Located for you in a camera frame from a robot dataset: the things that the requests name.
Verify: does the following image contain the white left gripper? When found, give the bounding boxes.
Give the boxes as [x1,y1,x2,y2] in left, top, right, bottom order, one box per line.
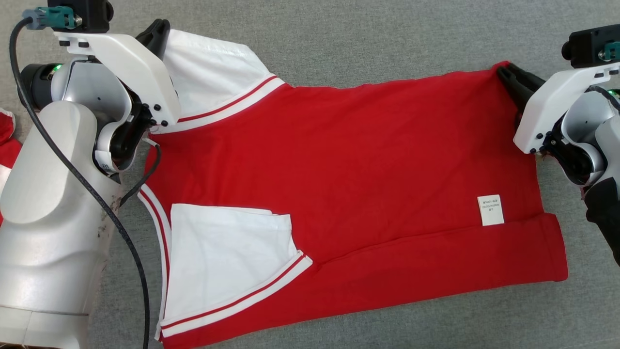
[53,18,183,175]

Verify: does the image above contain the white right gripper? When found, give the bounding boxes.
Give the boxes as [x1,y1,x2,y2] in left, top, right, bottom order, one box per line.
[496,62,620,188]

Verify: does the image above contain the red Bulls 23 jersey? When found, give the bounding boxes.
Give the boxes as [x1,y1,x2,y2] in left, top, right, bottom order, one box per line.
[137,28,569,349]

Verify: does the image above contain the red shorts with white stripes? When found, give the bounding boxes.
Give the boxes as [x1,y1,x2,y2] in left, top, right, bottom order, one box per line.
[0,109,23,228]

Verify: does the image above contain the black left cable teal plug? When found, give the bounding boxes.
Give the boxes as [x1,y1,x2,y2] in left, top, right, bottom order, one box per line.
[8,6,152,349]

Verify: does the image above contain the thin black left gripper cable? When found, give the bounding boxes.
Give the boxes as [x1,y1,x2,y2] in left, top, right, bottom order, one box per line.
[119,138,162,208]

